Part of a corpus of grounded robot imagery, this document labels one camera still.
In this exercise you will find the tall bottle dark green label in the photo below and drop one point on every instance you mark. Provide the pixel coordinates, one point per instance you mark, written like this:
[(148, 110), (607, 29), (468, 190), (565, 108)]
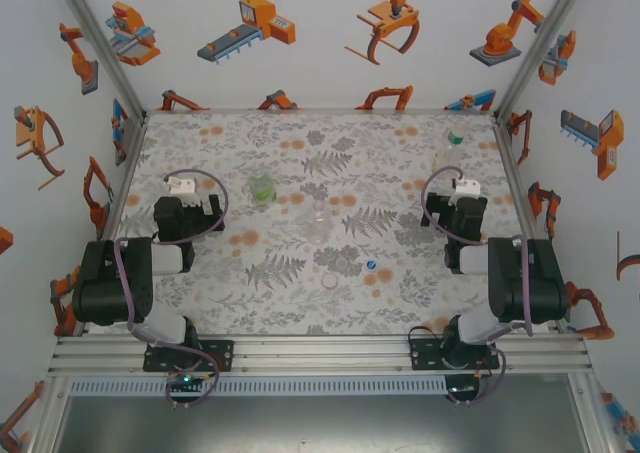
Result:
[(452, 148)]

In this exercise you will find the blue bottle cap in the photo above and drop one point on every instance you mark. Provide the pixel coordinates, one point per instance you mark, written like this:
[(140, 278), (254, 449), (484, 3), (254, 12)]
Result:
[(371, 266)]

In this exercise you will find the clear unlabelled plastic bottle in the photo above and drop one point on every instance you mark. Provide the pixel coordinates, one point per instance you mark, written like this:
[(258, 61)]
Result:
[(320, 223)]

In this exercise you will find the white bottle cap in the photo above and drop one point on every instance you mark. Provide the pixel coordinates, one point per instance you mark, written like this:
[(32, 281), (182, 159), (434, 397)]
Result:
[(324, 280)]

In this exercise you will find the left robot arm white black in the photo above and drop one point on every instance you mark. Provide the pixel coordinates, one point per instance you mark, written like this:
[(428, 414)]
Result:
[(107, 283)]

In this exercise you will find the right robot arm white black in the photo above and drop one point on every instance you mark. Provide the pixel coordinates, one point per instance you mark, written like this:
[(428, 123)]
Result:
[(530, 283)]

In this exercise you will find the floral patterned table mat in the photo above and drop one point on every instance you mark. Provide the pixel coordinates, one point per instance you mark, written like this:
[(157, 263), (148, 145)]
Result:
[(280, 143)]

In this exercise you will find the small green circuit board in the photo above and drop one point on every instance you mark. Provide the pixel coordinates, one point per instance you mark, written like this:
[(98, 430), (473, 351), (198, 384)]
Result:
[(186, 380), (462, 389)]

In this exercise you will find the grey metal panel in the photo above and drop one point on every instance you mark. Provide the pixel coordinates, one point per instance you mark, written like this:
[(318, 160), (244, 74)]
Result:
[(320, 428)]

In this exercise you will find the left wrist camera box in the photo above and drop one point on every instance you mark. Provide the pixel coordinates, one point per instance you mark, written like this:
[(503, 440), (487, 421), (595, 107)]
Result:
[(181, 188)]

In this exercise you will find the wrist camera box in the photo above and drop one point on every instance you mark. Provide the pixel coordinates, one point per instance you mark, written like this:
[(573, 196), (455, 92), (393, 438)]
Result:
[(181, 188), (467, 188)]

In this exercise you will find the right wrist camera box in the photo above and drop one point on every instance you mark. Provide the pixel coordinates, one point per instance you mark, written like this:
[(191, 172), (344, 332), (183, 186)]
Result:
[(467, 188)]

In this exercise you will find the aluminium table edge rail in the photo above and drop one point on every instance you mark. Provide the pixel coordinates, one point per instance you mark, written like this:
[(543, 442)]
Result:
[(131, 163), (320, 110), (511, 163)]

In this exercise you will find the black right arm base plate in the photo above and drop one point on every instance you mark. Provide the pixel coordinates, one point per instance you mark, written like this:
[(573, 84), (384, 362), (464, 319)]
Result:
[(422, 355)]

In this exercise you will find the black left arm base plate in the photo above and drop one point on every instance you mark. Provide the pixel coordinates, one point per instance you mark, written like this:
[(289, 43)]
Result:
[(220, 355)]

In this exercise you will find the wide aluminium base rail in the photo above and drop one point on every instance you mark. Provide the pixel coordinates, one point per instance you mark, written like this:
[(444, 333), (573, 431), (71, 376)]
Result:
[(320, 353)]

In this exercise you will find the aluminium corner post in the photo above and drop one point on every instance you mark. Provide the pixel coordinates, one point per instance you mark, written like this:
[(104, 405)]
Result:
[(104, 48), (539, 48)]

